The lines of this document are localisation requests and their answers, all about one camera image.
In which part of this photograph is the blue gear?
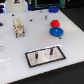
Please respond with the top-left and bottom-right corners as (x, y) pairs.
(50, 27), (64, 37)

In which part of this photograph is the small blue block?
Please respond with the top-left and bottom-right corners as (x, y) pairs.
(49, 6), (59, 13)

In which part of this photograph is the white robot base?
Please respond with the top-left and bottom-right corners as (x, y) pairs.
(5, 0), (27, 13)

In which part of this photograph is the black-framed peg base plate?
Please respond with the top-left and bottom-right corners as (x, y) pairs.
(26, 46), (65, 67)

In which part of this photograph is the red gear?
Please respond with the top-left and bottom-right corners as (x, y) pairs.
(50, 20), (60, 27)

